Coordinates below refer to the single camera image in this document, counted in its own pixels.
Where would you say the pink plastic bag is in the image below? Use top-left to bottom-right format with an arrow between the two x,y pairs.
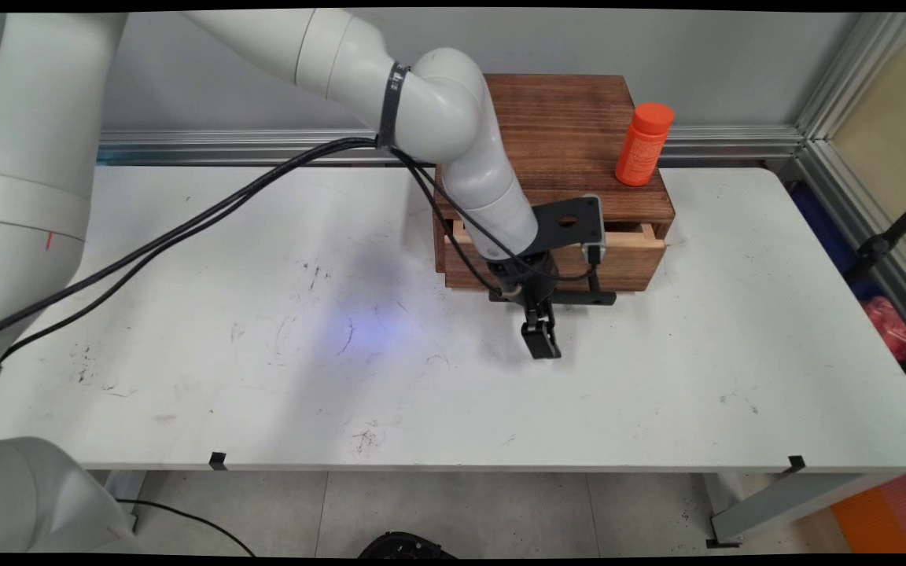
860,296 -> 906,361

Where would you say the aluminium side rail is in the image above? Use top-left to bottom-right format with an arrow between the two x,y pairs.
768,140 -> 906,351

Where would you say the grey table leg with foot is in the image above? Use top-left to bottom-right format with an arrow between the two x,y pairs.
703,472 -> 906,549

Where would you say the brown wooden drawer cabinet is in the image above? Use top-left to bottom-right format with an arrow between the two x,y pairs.
432,73 -> 676,276

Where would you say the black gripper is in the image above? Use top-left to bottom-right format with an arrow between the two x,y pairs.
487,248 -> 563,360

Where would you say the aluminium corner post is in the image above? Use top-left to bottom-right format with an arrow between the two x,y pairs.
794,12 -> 906,144

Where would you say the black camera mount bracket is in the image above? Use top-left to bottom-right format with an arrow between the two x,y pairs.
530,196 -> 607,256

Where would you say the horizontal aluminium frame rail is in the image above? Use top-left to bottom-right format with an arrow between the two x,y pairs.
98,126 -> 805,168

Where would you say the blue object behind table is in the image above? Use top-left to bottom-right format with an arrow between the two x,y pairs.
788,184 -> 882,301

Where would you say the black stand pole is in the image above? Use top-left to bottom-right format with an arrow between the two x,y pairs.
845,185 -> 906,285

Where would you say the wooden drawer with black handle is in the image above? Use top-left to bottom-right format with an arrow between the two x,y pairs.
443,219 -> 668,307

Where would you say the thin black floor cable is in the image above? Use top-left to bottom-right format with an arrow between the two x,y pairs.
115,498 -> 258,558

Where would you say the orange plastic bottle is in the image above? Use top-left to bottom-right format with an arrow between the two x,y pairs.
615,102 -> 676,188

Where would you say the beige wall panel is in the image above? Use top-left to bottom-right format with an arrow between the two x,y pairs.
829,22 -> 906,276

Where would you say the black round object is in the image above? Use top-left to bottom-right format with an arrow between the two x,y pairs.
357,531 -> 459,560

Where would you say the orange box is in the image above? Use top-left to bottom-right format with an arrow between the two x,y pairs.
829,472 -> 906,555

